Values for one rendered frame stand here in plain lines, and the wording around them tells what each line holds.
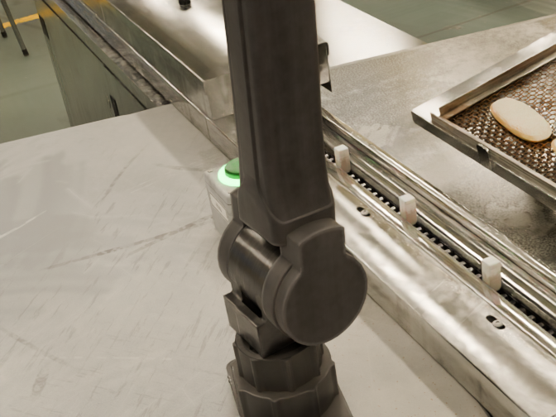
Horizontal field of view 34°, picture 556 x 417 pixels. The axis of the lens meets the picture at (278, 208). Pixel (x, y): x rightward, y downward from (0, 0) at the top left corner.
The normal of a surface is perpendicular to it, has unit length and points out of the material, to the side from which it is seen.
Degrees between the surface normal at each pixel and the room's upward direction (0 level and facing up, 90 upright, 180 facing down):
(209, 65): 0
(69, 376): 0
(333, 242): 90
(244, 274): 74
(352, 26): 0
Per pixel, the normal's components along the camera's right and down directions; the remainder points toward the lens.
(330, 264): 0.52, 0.38
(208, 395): -0.14, -0.84
